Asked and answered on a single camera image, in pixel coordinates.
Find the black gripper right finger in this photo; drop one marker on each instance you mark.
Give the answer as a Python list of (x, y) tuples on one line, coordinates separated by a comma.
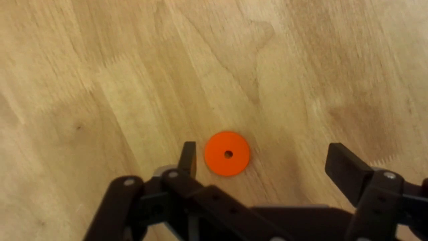
[(382, 201)]

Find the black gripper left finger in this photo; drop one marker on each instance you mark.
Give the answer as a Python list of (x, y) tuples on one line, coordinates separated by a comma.
[(133, 201)]

